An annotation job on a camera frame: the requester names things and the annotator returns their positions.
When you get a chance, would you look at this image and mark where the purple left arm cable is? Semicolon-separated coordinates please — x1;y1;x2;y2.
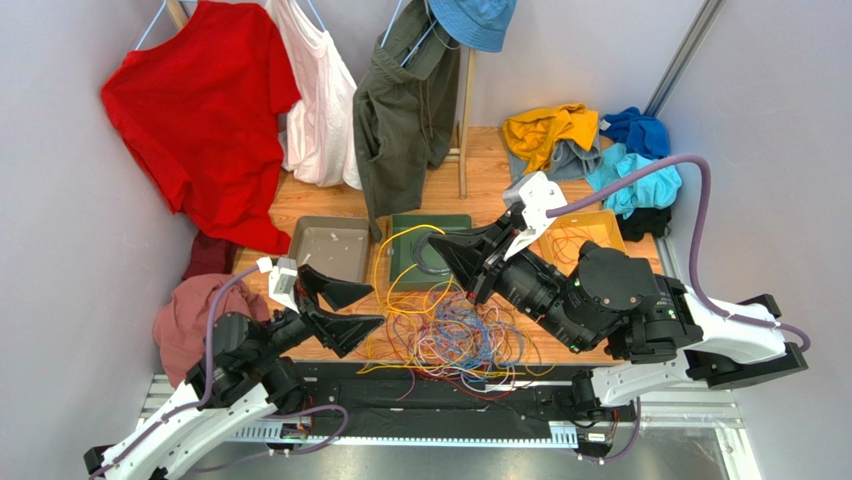
86;264;268;480

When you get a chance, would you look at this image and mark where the red t-shirt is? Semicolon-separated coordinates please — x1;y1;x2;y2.
100;1;301;254

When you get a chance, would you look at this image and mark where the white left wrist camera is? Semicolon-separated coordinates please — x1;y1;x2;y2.
255;257;298;312

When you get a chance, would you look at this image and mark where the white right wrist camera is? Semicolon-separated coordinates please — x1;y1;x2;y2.
502;172;567;260

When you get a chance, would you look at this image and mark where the olive green hanging garment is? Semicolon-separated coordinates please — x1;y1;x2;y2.
353;1;460;240

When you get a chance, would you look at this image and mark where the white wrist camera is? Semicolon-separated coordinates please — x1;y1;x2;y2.
255;257;298;312
502;172;567;260

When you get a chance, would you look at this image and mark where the grey coiled cable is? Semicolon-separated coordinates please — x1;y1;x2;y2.
409;232;454;276

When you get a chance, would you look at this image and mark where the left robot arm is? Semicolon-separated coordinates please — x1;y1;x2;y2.
84;257;386;479

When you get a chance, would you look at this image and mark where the cyan crumpled cloth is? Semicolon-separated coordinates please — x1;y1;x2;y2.
586;143;682;218

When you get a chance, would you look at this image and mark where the green metal tray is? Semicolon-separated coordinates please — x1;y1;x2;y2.
388;214;473;291

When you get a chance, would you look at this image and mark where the white pink hanging garment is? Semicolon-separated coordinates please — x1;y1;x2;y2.
266;1;362;190

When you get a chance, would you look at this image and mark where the tan metal tray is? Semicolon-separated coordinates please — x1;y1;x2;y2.
288;216;372;282

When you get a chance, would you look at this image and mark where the grey crumpled cloth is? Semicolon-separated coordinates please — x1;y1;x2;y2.
543;136;602;182

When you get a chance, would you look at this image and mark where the dark blue crumpled cloth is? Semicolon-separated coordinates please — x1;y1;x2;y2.
599;107;671;159

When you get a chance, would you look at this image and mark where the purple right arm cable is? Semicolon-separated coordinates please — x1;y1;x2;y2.
545;154;812;465

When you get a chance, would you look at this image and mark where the yellow plastic tray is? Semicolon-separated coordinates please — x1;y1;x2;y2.
538;210;627;275

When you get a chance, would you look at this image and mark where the blue cable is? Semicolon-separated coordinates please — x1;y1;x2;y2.
425;292;530;374

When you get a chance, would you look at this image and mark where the orange cable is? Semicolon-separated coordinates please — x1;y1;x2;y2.
551;222;617;268

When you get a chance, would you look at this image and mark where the yellow crumpled cloth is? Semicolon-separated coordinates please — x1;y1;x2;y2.
502;104;599;175

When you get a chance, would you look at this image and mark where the yellow cable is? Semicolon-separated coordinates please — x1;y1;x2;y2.
355;224;560;391

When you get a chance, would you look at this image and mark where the maroon cloth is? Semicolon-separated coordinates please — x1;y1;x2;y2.
181;231;238;280

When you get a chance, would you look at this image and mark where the dusty pink crumpled cloth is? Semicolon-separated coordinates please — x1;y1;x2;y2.
153;274;270;388

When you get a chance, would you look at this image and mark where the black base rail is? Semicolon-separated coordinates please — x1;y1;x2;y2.
281;362;637;440

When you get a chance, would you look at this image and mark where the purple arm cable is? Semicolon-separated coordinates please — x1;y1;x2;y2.
86;264;268;480
545;154;812;465

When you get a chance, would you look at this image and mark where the black crumpled cloth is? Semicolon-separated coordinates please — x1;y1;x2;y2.
616;207;672;242

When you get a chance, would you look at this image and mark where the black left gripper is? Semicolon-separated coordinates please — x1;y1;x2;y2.
249;263;386;367

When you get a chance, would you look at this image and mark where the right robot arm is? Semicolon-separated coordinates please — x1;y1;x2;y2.
426;216;808;414

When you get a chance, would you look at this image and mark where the white cable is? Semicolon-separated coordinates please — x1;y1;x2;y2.
412;332;534;394

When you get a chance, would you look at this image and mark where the wooden clothes rack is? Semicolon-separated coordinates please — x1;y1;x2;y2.
148;1;477;200

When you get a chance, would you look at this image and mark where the blue bucket hat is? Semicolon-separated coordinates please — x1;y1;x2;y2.
428;0;517;53

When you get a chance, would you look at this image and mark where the aluminium corner profile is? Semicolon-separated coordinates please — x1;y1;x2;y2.
644;0;726;117

